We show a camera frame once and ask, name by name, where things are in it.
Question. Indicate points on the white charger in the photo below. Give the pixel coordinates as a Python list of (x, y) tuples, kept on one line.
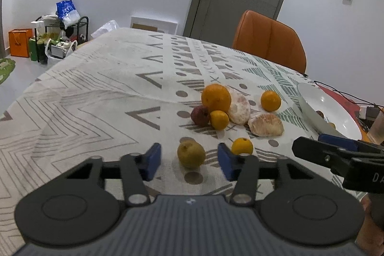
[(363, 112)]

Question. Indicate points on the peeled citrus segments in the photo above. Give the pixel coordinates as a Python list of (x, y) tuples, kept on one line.
[(265, 124)]

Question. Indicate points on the green floor mat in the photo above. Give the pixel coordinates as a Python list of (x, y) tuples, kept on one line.
[(6, 68)]

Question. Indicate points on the blue and white bag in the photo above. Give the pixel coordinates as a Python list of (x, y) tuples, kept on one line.
[(67, 11)]

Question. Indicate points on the red table mat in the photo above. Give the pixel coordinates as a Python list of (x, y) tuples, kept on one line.
[(348, 103)]

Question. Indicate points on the large orange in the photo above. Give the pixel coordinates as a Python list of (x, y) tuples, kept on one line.
[(216, 97)]

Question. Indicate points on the white plastic bag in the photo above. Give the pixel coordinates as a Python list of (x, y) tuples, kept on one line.
[(58, 52)]

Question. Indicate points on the dark red apple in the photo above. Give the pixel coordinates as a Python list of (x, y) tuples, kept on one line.
[(199, 116)]

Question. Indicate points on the dark power adapter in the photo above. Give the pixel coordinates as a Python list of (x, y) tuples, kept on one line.
[(374, 112)]

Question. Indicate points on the black metal rack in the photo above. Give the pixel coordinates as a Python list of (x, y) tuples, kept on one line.
[(83, 25)]

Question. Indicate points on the round peeled citrus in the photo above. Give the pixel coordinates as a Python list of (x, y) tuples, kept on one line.
[(240, 110)]

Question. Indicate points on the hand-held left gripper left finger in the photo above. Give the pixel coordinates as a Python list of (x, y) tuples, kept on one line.
[(154, 158)]

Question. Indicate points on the brown cardboard piece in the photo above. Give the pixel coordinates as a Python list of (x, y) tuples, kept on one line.
[(144, 27)]

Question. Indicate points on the white foam packaging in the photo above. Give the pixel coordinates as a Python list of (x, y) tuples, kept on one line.
[(165, 26)]

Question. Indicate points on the translucent plastic cup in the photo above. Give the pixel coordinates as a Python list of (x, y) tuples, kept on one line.
[(377, 130)]

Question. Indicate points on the white plate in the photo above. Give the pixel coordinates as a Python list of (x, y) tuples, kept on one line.
[(333, 107)]

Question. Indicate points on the clear plastic bag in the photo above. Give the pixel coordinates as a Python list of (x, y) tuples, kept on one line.
[(106, 29)]

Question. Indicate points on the small dark fruit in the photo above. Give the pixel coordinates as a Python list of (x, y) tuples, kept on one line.
[(320, 114)]

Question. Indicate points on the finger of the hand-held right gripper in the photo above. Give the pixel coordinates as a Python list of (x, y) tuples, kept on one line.
[(315, 151), (336, 140)]

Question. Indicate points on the person's right hand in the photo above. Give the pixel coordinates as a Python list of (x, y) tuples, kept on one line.
[(370, 239)]

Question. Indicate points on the patterned tablecloth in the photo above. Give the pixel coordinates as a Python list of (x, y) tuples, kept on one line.
[(105, 100)]

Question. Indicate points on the orange chair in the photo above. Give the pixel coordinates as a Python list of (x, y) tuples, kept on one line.
[(267, 37)]

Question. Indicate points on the small yellow fruit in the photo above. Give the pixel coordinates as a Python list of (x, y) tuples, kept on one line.
[(331, 125)]

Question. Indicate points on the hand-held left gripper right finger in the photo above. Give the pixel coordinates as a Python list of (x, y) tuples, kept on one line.
[(225, 160)]

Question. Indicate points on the yellow-green pear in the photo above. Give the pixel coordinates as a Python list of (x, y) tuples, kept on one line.
[(191, 153)]

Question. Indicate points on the small tangerine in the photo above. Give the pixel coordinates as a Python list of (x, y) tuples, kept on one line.
[(219, 120), (270, 100), (242, 146)]

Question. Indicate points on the green box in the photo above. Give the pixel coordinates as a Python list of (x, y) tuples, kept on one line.
[(33, 49)]

